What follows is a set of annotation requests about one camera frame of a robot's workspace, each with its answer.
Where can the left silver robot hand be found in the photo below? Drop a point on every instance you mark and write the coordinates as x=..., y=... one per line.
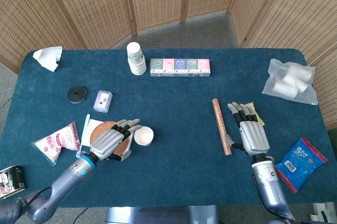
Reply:
x=108, y=142

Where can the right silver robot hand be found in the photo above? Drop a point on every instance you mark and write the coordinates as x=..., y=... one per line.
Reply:
x=254, y=137

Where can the white paper cup blue print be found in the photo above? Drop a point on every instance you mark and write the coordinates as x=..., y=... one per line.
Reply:
x=143, y=136

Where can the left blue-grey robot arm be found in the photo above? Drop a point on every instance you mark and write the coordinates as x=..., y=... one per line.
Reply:
x=60, y=187

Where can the round woven rattan coaster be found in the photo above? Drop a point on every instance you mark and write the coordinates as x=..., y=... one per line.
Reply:
x=100, y=129

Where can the yellow-green snack bag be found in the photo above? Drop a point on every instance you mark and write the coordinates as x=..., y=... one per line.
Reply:
x=259, y=120

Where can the flat white box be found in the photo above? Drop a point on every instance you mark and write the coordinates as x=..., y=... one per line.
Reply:
x=92, y=125

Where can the light blue toothbrush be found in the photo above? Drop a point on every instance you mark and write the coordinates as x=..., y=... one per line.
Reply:
x=84, y=132

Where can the brown wooden rolling pin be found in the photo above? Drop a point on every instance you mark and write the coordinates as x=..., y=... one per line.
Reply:
x=221, y=126

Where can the clear purple plastic box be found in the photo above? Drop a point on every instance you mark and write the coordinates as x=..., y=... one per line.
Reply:
x=103, y=101

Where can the pink and white bag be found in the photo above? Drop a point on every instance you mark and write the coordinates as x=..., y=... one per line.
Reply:
x=58, y=142

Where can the blue snack bag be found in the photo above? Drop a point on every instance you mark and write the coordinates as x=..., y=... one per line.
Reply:
x=300, y=166

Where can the black tape roll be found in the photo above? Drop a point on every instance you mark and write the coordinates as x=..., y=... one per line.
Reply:
x=77, y=94

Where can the clear bag of white rolls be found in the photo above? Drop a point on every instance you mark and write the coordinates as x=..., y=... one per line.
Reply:
x=289, y=82

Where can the blue tablecloth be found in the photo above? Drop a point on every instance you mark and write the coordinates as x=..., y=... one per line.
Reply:
x=171, y=118

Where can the stack of white paper cups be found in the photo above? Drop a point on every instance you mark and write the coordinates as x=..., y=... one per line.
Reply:
x=137, y=61

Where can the blue-grey robot torso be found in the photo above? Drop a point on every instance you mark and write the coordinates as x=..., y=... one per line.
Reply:
x=163, y=214

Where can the multicolour tissue packet bundle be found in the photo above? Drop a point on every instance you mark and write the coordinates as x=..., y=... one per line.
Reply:
x=180, y=67

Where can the black and silver can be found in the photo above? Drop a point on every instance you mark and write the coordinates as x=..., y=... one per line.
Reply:
x=11, y=182

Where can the white equipment on floor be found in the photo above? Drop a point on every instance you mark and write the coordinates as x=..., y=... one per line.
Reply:
x=325, y=213

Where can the crumpled white tissue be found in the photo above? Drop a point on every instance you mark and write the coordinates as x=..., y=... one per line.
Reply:
x=47, y=57

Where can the woven rattan folding screen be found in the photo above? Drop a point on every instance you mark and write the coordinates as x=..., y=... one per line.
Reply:
x=92, y=5

